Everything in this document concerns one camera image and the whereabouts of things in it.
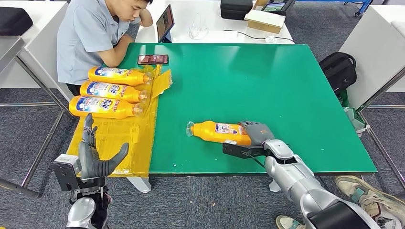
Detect orange detergent bottle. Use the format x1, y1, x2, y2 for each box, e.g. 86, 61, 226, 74
186, 120, 254, 146
79, 81, 149, 104
68, 96, 145, 120
88, 66, 153, 86

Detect black device with screen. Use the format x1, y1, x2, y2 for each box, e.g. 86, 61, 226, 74
261, 0, 297, 16

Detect black case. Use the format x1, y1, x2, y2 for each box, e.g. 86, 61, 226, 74
220, 0, 255, 20

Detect white desk metal legs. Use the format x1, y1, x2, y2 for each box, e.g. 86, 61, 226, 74
338, 4, 405, 190
0, 0, 75, 197

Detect yellow taped cardboard mat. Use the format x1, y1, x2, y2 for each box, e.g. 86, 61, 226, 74
66, 64, 173, 178

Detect white table leg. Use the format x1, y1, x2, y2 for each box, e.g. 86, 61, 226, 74
127, 177, 152, 194
269, 178, 282, 193

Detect cardboard box white lid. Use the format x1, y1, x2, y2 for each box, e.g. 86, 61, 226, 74
244, 0, 287, 34

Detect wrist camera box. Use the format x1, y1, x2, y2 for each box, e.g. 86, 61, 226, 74
50, 154, 83, 192
222, 140, 269, 159

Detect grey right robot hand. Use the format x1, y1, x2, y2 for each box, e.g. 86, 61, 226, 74
238, 120, 276, 147

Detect thin black cable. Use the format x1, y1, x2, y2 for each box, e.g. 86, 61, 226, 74
223, 29, 295, 43

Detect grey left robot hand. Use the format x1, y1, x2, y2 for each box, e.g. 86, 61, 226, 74
78, 113, 130, 180

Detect dark metal bar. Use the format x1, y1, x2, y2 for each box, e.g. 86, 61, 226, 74
0, 177, 40, 199

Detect black backpack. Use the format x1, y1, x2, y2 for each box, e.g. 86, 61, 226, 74
319, 52, 358, 95

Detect white table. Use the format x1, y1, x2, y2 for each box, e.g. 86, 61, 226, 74
135, 0, 295, 45

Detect white sneaker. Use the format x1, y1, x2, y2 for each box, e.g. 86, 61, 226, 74
276, 215, 306, 229
335, 176, 405, 229

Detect green bag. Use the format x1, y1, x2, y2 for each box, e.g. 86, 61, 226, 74
339, 89, 351, 107

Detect blue metal stand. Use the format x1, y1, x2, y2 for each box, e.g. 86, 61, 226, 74
345, 0, 374, 16

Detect dark red smartphone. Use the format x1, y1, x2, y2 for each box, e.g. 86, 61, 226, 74
137, 54, 170, 65

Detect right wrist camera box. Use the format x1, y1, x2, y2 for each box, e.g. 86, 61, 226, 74
222, 140, 269, 159

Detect pale plastic bin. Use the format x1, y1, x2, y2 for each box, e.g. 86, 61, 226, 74
344, 106, 370, 136

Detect white coiled cable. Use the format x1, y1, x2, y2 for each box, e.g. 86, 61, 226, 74
189, 12, 210, 40

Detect black tablet on stand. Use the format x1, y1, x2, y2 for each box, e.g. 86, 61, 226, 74
156, 4, 175, 43

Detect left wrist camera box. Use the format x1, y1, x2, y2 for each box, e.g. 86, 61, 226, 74
50, 154, 83, 192

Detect person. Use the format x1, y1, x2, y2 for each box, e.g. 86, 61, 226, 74
57, 0, 154, 97

